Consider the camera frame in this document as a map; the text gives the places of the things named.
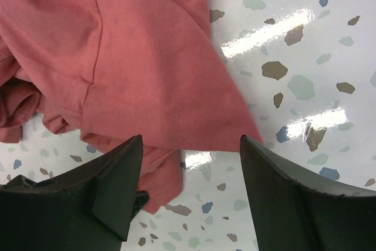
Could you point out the red t-shirt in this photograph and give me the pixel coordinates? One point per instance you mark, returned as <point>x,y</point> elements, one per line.
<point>118,68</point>

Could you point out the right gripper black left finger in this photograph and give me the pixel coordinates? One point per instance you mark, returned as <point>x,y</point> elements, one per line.
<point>87,208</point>

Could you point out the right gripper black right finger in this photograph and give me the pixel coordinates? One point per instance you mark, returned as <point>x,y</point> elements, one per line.
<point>293,208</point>

